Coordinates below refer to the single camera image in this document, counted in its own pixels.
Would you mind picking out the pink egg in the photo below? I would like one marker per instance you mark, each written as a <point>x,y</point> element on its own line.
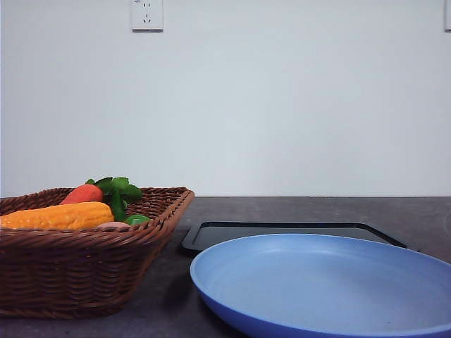
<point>115,224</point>

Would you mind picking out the blue plate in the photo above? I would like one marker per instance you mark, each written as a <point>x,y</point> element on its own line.
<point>313,285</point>

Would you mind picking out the brown wicker basket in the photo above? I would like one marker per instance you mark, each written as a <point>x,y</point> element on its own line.
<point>85,272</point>

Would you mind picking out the black tray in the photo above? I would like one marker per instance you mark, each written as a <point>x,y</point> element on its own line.
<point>202,236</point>

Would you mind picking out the green toy chili pepper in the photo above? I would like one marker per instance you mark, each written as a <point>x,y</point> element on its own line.
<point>136,219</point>

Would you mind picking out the orange toy carrot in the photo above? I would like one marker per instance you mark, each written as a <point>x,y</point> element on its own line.
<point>115,192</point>

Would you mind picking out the yellow toy corn cob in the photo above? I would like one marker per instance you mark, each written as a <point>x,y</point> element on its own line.
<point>74,216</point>

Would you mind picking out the white wall socket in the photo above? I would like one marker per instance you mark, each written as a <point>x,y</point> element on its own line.
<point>147,16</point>

